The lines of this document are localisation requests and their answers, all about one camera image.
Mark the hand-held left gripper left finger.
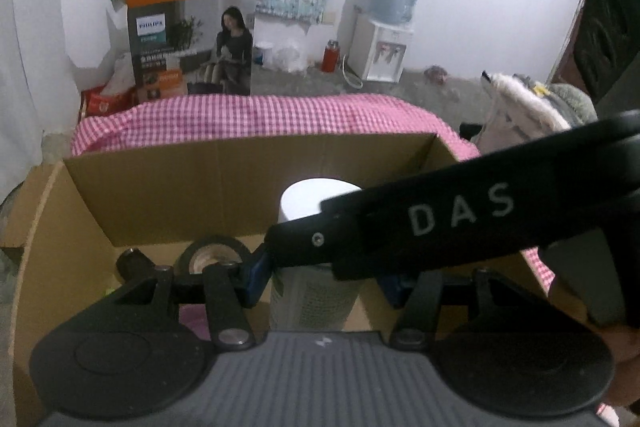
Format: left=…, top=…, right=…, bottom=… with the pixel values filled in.
left=60, top=247, right=271, bottom=352

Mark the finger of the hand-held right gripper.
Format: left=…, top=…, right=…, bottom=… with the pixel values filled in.
left=265, top=192, right=371, bottom=269

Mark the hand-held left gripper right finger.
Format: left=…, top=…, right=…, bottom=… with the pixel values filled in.
left=377, top=268, right=581, bottom=352

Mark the white plastic bottle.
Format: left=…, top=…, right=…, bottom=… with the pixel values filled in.
left=270, top=177, right=364, bottom=332

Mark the black tape roll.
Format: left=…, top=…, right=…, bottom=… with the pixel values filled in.
left=175, top=234, right=254, bottom=279

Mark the purple plastic lid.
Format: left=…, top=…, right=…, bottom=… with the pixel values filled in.
left=179, top=305, right=212, bottom=344

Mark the brown cardboard box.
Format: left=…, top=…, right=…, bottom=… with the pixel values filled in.
left=0, top=133, right=552, bottom=427

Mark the black case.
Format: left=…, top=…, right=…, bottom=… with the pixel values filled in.
left=116, top=248, right=156, bottom=281

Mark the person's right hand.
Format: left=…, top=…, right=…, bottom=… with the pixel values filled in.
left=599, top=323, right=640, bottom=409

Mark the cream fluffy blanket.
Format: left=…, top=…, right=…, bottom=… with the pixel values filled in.
left=481, top=71, right=572, bottom=144

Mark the grey-green cloth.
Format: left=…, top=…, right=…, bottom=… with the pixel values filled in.
left=546, top=82, right=599, bottom=128

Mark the brown door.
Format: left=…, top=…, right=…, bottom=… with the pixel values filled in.
left=551, top=0, right=622, bottom=88

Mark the red thermos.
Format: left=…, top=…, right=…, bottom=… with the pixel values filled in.
left=321, top=39, right=343, bottom=74

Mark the white water dispenser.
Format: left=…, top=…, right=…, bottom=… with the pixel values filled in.
left=347, top=13, right=414, bottom=84

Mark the red snack packet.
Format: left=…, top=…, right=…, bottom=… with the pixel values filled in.
left=81, top=83, right=137, bottom=118

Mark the orange printed appliance box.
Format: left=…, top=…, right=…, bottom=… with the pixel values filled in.
left=124, top=0, right=274, bottom=104

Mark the white curtain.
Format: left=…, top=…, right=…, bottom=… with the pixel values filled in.
left=0, top=0, right=77, bottom=204

